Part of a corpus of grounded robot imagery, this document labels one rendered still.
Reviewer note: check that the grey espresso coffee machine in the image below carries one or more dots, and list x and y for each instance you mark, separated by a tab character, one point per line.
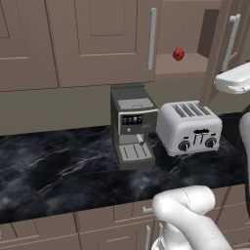
132	130

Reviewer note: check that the white four-slot toaster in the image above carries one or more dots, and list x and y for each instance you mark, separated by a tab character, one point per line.
182	127

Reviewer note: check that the brown wall cabinet door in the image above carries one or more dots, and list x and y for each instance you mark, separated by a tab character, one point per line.
101	39
22	42

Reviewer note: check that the brown base cabinet door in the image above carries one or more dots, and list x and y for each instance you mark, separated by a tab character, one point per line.
114	239

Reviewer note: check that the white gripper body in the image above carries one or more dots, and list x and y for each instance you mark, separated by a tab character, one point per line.
234	79

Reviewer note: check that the brown open wall cabinet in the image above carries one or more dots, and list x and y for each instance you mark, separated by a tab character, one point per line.
185	29

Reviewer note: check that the brown drawer front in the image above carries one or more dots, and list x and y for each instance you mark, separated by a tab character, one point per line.
237	195
39	229
110	215

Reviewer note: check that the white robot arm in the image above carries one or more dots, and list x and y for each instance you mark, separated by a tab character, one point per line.
184	208

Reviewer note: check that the brown open cabinet door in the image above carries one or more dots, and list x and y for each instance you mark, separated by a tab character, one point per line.
216	39

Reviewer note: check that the small red round object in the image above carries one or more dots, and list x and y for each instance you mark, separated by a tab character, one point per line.
178	54

